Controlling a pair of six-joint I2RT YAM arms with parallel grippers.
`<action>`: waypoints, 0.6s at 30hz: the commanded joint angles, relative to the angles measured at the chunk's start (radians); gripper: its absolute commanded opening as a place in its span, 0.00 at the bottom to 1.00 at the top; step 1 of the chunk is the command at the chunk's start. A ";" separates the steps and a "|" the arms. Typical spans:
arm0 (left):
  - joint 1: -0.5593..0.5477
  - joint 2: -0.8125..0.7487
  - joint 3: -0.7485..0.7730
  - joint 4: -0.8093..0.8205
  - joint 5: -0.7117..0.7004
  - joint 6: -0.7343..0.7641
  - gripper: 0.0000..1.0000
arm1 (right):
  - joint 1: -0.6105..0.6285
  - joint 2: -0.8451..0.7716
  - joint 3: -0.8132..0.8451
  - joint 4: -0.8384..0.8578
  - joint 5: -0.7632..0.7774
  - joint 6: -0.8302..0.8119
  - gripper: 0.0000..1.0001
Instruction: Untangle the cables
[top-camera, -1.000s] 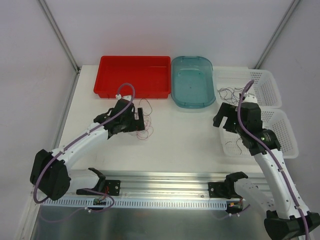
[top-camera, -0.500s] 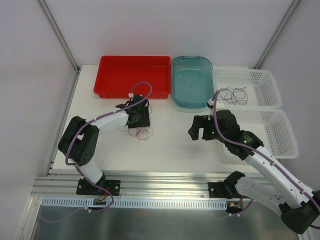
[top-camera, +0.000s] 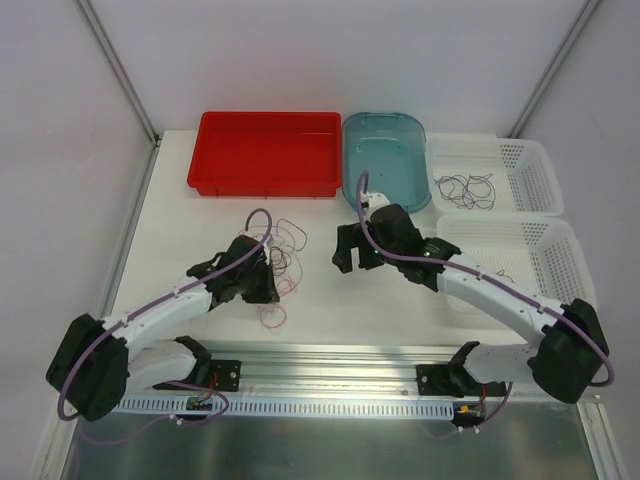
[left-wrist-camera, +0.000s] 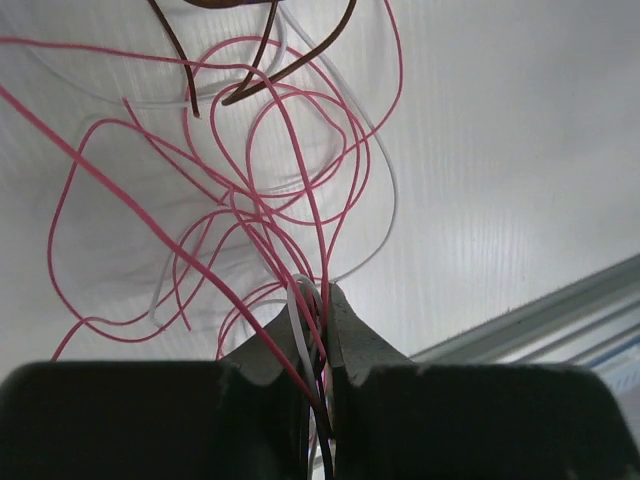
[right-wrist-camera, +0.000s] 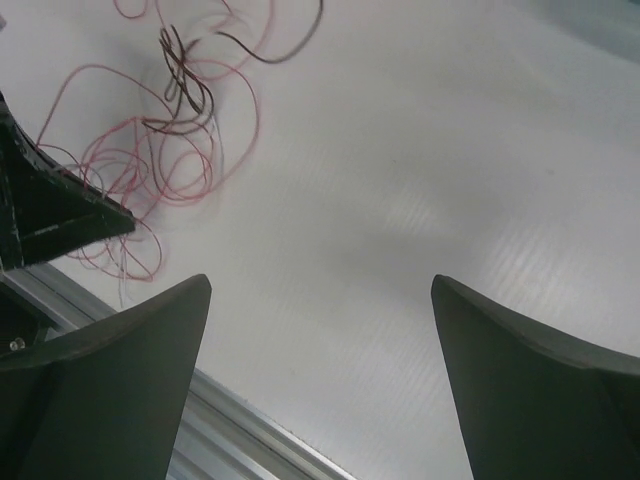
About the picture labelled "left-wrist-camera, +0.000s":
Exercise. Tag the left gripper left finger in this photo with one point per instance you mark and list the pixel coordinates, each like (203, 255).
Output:
(269, 413)

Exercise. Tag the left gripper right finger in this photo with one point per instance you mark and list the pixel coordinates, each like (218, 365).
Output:
(354, 350)

